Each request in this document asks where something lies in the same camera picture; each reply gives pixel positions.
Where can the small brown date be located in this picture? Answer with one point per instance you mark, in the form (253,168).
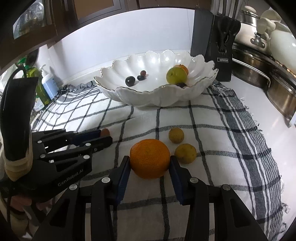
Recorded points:
(105,133)

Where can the yellow-brown longan fruit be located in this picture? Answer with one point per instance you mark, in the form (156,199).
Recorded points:
(186,153)
(176,135)

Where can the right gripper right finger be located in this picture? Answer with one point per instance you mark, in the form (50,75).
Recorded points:
(232,219)

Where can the white pot with lid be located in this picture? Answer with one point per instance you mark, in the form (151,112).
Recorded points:
(248,35)

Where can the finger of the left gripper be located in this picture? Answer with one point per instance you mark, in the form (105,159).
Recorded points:
(83,147)
(61,135)

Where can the green apple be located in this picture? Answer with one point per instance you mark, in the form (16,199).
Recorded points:
(176,75)

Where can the large dark plum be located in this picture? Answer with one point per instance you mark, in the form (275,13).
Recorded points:
(130,81)

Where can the person left hand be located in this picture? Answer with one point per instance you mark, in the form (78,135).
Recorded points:
(19,202)

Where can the small dark grape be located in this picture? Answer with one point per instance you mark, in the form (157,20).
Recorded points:
(141,77)

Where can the stainless steel pot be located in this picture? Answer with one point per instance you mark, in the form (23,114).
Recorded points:
(281,93)
(250,66)

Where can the white scalloped ceramic bowl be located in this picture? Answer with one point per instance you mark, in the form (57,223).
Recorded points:
(155,90)

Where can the black knife block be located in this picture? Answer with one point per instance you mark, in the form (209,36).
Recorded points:
(213,37)

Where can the orange mandarin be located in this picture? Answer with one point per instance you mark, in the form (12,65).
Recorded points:
(149,158)
(183,67)

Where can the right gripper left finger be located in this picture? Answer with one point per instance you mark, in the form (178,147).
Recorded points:
(107,192)

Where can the green dish soap bottle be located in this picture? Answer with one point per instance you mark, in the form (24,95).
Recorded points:
(35,72)

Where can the cream ceramic teapot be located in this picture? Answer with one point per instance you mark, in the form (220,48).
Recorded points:
(281,40)

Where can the blue pump soap bottle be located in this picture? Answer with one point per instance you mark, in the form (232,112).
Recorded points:
(49,83)

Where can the red grape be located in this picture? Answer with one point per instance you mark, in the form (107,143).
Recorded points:
(143,73)

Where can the black white checked cloth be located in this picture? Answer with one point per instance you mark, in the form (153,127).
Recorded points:
(197,170)

